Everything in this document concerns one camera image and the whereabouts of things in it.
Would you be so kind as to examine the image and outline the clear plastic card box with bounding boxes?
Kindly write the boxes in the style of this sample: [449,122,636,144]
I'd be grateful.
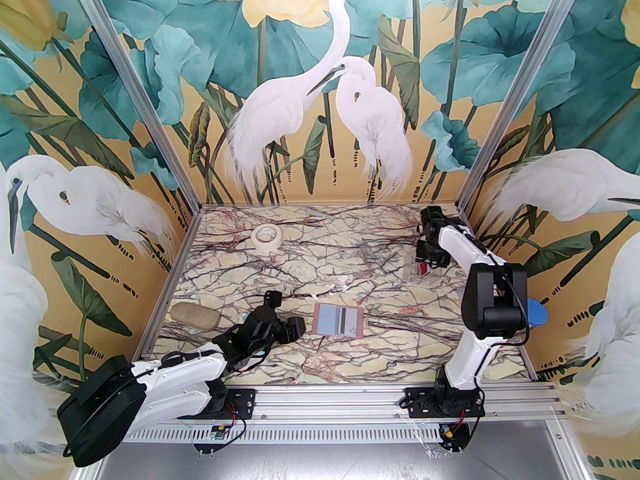
[401,254,445,284]

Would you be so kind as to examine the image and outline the pink leather card holder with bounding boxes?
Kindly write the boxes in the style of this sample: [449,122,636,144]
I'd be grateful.
[311,302,369,340]

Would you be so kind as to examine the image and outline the grey card with black stripe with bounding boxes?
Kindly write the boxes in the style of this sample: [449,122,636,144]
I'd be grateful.
[339,307,365,337]

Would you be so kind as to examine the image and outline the beige oval stone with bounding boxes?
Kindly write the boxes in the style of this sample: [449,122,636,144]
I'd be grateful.
[171,302,222,332]

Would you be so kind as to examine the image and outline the white tape roll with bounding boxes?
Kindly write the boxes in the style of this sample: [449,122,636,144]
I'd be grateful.
[251,224,282,255]

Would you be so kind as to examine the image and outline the clear tube with blue lid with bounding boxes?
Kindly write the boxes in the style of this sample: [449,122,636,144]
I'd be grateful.
[526,298,549,329]

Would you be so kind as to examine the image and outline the grey slotted metal panel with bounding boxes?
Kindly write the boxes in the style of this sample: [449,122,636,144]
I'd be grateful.
[95,420,593,480]

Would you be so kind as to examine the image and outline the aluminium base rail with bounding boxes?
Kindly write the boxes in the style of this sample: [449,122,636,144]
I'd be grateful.
[140,387,568,421]

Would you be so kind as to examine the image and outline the red and black wires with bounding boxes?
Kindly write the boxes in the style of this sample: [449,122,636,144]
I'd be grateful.
[447,403,478,451]
[226,402,247,443]

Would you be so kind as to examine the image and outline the aluminium frame post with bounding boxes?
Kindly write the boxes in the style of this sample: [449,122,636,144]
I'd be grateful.
[64,0,203,214]
[457,0,585,214]

